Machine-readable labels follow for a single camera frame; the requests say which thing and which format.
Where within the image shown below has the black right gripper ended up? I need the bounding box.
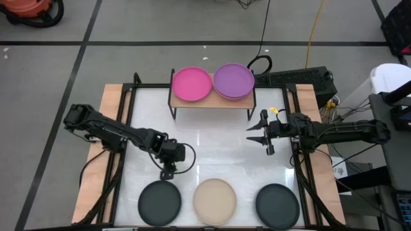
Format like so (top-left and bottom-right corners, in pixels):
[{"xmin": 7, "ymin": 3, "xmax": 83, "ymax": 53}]
[{"xmin": 245, "ymin": 108, "xmax": 292, "ymax": 157}]

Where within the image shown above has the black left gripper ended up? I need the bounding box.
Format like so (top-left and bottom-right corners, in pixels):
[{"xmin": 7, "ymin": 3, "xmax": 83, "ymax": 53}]
[{"xmin": 157, "ymin": 133, "xmax": 187, "ymax": 180}]

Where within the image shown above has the purple round plate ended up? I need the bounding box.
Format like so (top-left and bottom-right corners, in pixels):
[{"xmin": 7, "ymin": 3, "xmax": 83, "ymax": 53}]
[
  {"xmin": 214, "ymin": 89, "xmax": 255, "ymax": 101},
  {"xmin": 213, "ymin": 62, "xmax": 256, "ymax": 98}
]

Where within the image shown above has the pink round plate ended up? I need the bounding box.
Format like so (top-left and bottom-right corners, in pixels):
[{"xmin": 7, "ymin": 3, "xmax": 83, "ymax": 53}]
[{"xmin": 172, "ymin": 66, "xmax": 213, "ymax": 102}]

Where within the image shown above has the dark grey round plate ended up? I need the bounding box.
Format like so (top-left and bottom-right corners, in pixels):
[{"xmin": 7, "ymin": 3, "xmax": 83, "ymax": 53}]
[
  {"xmin": 255, "ymin": 183, "xmax": 301, "ymax": 231},
  {"xmin": 137, "ymin": 180, "xmax": 182, "ymax": 227}
]

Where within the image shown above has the beige round plate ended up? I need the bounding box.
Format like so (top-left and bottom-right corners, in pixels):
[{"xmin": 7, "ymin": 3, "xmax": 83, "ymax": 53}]
[{"xmin": 193, "ymin": 178, "xmax": 238, "ymax": 227}]

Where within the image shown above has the black computer case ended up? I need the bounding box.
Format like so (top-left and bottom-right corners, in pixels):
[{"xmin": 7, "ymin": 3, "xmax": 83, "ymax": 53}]
[{"xmin": 253, "ymin": 65, "xmax": 338, "ymax": 108}]

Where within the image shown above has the power strip with yellow plugs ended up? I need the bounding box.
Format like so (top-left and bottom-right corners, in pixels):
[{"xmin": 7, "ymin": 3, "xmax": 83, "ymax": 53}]
[{"xmin": 323, "ymin": 98, "xmax": 342, "ymax": 114}]

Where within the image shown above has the white paper label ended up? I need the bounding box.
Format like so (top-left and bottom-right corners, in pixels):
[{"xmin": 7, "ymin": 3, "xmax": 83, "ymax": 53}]
[{"xmin": 330, "ymin": 156, "xmax": 349, "ymax": 180}]

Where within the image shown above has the grey desk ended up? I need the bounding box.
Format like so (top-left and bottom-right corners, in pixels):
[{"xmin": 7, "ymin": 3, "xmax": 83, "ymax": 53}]
[{"xmin": 368, "ymin": 92, "xmax": 411, "ymax": 193}]

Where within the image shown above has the white bin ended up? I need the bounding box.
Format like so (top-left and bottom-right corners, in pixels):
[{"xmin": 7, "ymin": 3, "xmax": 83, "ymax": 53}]
[{"xmin": 369, "ymin": 63, "xmax": 411, "ymax": 96}]

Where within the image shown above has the keyboard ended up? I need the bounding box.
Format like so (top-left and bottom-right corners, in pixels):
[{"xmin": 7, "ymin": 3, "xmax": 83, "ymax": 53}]
[{"xmin": 396, "ymin": 191, "xmax": 411, "ymax": 227}]

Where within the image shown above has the black chair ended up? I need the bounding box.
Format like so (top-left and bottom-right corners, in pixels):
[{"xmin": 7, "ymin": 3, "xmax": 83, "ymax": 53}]
[{"xmin": 380, "ymin": 0, "xmax": 411, "ymax": 65}]

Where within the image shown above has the orange vacuum cleaner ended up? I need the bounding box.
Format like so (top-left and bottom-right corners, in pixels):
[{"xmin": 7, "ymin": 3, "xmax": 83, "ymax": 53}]
[
  {"xmin": 0, "ymin": 0, "xmax": 65, "ymax": 28},
  {"xmin": 12, "ymin": 0, "xmax": 53, "ymax": 19}
]

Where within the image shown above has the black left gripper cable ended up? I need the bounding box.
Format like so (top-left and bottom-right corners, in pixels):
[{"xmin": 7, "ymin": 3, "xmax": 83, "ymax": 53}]
[{"xmin": 172, "ymin": 142, "xmax": 197, "ymax": 176}]

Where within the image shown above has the wooden shelf with black frame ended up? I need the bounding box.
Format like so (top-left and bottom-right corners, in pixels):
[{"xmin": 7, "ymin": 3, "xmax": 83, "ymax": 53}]
[{"xmin": 167, "ymin": 68, "xmax": 258, "ymax": 122}]

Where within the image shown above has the black metal table frame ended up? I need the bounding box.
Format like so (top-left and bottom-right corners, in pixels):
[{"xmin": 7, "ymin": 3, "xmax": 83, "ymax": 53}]
[{"xmin": 72, "ymin": 72, "xmax": 347, "ymax": 229}]

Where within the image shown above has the black floor cable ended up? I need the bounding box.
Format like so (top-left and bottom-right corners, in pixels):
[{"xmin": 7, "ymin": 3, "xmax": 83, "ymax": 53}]
[{"xmin": 246, "ymin": 0, "xmax": 274, "ymax": 75}]

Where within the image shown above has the yellow floor cable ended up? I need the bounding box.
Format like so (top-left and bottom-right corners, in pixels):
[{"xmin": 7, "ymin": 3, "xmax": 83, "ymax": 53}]
[{"xmin": 304, "ymin": 0, "xmax": 327, "ymax": 69}]

